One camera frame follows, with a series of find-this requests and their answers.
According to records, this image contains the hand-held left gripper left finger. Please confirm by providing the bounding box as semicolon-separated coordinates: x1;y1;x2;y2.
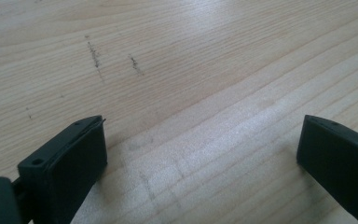
17;115;108;224

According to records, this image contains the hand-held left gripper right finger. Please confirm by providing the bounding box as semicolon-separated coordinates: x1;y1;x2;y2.
296;114;358;224

